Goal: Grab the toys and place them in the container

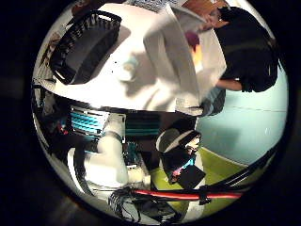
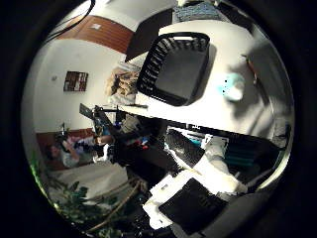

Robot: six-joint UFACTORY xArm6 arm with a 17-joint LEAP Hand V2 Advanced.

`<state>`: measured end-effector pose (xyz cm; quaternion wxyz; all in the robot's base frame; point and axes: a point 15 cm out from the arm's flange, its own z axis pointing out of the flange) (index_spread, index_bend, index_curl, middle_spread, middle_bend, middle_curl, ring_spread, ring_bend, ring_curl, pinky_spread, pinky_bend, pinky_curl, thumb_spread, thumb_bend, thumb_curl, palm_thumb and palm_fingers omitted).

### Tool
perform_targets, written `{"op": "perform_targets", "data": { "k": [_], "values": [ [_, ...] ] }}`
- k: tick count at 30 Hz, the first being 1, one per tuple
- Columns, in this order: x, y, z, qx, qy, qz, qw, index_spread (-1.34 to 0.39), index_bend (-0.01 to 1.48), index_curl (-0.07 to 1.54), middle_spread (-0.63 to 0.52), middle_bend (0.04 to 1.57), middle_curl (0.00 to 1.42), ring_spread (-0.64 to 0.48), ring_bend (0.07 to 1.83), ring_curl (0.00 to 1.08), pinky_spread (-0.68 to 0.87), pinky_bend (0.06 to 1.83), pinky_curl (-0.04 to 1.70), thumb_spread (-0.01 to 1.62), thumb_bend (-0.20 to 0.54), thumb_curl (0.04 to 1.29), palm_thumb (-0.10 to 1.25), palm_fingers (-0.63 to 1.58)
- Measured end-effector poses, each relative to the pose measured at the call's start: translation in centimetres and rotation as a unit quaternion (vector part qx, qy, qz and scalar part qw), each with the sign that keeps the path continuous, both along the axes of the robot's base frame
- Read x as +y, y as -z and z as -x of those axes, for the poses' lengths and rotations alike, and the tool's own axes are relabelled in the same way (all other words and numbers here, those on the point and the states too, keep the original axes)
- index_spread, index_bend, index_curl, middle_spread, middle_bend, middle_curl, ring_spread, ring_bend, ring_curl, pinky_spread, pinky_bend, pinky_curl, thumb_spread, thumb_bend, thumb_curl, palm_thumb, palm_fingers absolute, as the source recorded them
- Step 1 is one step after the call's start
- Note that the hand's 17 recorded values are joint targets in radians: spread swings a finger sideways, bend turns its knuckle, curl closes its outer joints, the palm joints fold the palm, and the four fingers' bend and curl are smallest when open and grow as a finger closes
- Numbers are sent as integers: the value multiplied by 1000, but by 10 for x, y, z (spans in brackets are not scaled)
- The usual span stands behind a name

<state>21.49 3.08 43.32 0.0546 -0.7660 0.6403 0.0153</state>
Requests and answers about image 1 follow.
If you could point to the white speckled chair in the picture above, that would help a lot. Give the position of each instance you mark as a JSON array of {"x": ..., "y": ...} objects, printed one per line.
[{"x": 189, "y": 108}]

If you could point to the blue grey crumpled cloth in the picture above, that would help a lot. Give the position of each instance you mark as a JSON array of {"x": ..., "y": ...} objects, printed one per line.
[{"x": 214, "y": 102}]

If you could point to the brown wooden cabinet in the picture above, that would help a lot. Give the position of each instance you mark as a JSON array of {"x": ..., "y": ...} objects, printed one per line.
[{"x": 200, "y": 5}]

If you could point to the person in black shirt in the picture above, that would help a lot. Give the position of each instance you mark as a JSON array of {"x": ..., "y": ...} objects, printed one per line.
[{"x": 250, "y": 53}]

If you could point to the teal striped rack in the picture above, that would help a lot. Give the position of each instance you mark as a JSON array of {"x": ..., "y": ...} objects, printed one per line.
[{"x": 86, "y": 122}]

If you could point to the green floor mat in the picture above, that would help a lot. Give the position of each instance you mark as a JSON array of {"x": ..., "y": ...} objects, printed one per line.
[{"x": 219, "y": 164}]

